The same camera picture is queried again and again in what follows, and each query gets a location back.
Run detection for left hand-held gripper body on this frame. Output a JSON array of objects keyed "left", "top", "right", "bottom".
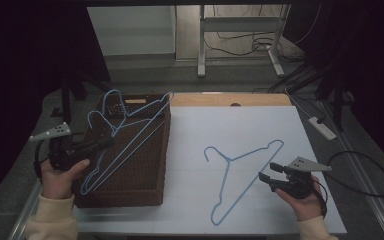
[{"left": 29, "top": 121, "right": 98, "bottom": 173}]

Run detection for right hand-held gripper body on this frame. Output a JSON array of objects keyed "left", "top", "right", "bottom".
[{"left": 274, "top": 156, "right": 333, "bottom": 200}]

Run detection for blue wire hanger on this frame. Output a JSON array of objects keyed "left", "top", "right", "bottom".
[
  {"left": 203, "top": 139, "right": 285, "bottom": 227},
  {"left": 80, "top": 110, "right": 166, "bottom": 196},
  {"left": 79, "top": 88, "right": 175, "bottom": 197}
]

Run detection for brown woven basket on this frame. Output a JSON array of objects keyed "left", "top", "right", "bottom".
[{"left": 73, "top": 93, "right": 173, "bottom": 208}]

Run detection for person's right hand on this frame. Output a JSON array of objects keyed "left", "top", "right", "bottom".
[{"left": 274, "top": 176, "right": 324, "bottom": 223}]

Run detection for person's left hand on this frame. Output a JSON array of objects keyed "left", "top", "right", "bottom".
[{"left": 40, "top": 158, "right": 91, "bottom": 200}]

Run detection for black metal stand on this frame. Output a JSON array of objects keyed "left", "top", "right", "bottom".
[
  {"left": 51, "top": 71, "right": 112, "bottom": 125},
  {"left": 314, "top": 66, "right": 349, "bottom": 132}
]

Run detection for white power strip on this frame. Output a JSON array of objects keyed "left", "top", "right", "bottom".
[{"left": 308, "top": 116, "right": 338, "bottom": 141}]

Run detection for white board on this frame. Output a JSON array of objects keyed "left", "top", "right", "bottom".
[{"left": 76, "top": 105, "right": 348, "bottom": 234}]

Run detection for dark curtain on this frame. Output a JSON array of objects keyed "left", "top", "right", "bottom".
[
  {"left": 0, "top": 0, "right": 112, "bottom": 204},
  {"left": 283, "top": 0, "right": 384, "bottom": 168}
]

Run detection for white panel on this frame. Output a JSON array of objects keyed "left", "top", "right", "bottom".
[{"left": 87, "top": 5, "right": 176, "bottom": 56}]

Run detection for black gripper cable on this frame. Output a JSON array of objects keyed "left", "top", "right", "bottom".
[
  {"left": 311, "top": 150, "right": 384, "bottom": 218},
  {"left": 34, "top": 139, "right": 53, "bottom": 183}
]

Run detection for white power cable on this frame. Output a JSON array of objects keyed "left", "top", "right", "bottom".
[{"left": 284, "top": 87, "right": 314, "bottom": 122}]

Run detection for metal table rail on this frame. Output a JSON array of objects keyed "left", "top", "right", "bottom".
[
  {"left": 318, "top": 99, "right": 384, "bottom": 240},
  {"left": 8, "top": 181, "right": 45, "bottom": 240}
]

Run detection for black cable bundle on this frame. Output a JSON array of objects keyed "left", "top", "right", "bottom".
[{"left": 252, "top": 62, "right": 326, "bottom": 95}]

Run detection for black floor cables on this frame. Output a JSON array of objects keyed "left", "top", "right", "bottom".
[{"left": 202, "top": 4, "right": 303, "bottom": 63}]

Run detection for white metal desk frame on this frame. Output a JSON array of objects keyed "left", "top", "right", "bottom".
[{"left": 197, "top": 4, "right": 287, "bottom": 78}]

